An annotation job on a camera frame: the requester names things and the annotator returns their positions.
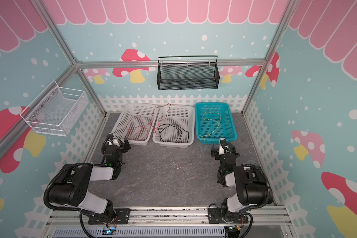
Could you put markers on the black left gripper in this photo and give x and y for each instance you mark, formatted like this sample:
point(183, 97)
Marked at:
point(128, 147)

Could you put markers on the white wire wall basket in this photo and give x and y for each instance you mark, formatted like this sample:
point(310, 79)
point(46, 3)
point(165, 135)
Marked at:
point(56, 110)

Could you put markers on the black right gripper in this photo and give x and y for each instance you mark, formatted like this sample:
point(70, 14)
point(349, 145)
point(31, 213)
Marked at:
point(216, 152)

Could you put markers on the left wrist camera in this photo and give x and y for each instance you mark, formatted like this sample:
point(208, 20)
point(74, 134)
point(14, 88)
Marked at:
point(114, 141)

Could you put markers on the left white plastic basket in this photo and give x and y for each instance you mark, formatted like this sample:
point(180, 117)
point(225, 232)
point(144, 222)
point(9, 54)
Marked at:
point(136, 123)

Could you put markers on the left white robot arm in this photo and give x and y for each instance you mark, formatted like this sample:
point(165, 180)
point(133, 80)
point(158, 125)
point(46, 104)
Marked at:
point(68, 190)

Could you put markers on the teal plastic basket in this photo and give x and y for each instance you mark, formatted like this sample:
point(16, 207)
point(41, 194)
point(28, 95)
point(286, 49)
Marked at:
point(213, 120)

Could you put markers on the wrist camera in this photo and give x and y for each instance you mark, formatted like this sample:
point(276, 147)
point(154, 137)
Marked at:
point(114, 141)
point(222, 143)

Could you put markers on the white plastic basket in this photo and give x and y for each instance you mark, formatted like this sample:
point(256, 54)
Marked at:
point(136, 123)
point(175, 126)

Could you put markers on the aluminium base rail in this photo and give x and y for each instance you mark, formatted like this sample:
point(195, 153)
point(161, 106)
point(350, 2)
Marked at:
point(175, 222)

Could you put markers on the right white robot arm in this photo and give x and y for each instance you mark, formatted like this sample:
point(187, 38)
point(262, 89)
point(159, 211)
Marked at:
point(253, 190)

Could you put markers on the black wire mesh wall basket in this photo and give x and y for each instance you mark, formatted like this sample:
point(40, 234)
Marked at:
point(188, 72)

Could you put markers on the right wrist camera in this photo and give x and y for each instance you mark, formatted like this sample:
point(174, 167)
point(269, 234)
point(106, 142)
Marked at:
point(222, 143)

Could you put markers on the middle white plastic basket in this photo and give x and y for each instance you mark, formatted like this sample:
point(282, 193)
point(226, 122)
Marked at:
point(175, 126)

